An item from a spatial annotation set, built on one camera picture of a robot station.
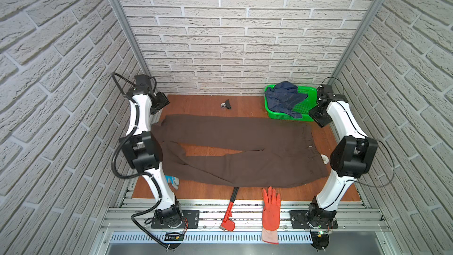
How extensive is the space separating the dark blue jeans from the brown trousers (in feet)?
0.25

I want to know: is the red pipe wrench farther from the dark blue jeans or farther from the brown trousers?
the dark blue jeans

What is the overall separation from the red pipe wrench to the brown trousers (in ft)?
0.14

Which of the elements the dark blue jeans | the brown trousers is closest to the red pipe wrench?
the brown trousers

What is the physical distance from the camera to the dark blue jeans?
104cm

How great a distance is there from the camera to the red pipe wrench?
28.5 inches

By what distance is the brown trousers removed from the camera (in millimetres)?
851
